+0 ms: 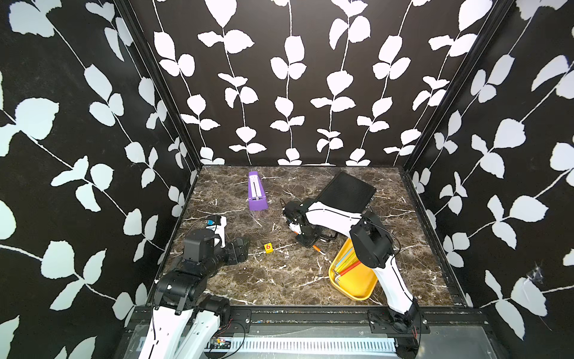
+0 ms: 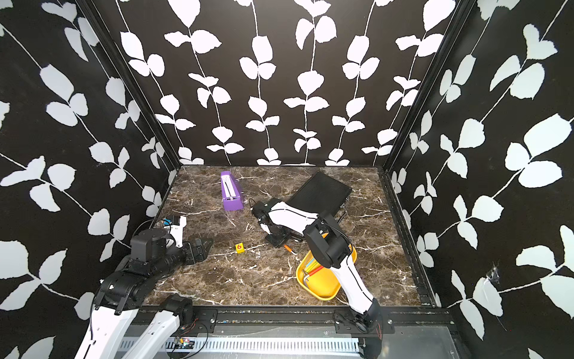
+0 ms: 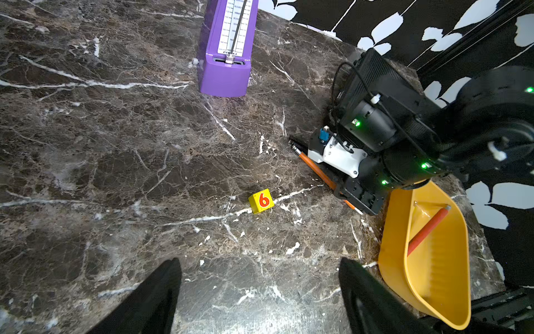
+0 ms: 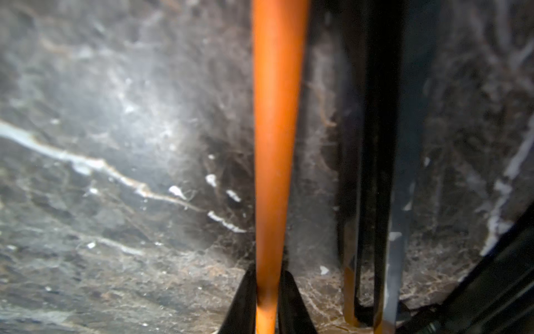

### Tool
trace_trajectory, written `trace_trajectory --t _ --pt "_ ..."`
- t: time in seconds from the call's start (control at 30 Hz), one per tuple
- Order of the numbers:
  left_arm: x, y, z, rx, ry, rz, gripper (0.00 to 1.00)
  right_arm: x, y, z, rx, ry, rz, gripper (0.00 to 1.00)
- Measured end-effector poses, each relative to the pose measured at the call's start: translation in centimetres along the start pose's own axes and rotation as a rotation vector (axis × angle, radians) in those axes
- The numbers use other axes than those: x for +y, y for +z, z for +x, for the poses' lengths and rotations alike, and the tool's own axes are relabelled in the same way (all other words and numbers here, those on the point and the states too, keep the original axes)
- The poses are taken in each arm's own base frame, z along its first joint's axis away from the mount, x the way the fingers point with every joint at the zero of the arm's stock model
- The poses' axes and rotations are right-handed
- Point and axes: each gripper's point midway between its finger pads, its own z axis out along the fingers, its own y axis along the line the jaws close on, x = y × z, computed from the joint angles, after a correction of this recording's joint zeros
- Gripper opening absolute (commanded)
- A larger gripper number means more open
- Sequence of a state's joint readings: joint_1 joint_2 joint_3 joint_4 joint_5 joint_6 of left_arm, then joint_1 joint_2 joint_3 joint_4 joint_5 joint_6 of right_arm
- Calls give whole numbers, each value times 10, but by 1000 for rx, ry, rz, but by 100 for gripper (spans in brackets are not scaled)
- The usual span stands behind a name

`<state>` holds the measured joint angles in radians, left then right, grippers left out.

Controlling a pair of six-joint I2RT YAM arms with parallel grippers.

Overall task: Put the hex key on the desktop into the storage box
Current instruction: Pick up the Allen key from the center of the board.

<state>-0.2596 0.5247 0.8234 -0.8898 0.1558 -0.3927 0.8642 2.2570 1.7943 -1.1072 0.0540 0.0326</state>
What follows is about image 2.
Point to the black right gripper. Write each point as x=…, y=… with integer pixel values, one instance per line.
x=279, y=244

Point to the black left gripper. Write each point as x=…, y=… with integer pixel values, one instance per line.
x=202, y=253

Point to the yellow-green hex key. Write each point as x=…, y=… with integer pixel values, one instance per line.
x=309, y=268

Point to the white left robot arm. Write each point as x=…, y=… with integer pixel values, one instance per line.
x=155, y=255

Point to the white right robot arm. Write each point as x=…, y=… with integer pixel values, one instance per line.
x=329, y=245

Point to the yellow plastic storage tray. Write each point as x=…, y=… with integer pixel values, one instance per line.
x=323, y=285

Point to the yellow number six cube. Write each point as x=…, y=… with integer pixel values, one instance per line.
x=240, y=247

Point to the black ribbed carrying case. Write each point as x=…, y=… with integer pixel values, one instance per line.
x=321, y=193

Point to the purple metronome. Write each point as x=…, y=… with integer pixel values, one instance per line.
x=232, y=193

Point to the small green circuit board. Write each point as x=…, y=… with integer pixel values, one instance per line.
x=185, y=343

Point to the white ribbed strip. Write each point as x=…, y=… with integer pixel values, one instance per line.
x=270, y=345

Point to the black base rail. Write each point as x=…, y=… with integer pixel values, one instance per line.
x=400, y=329

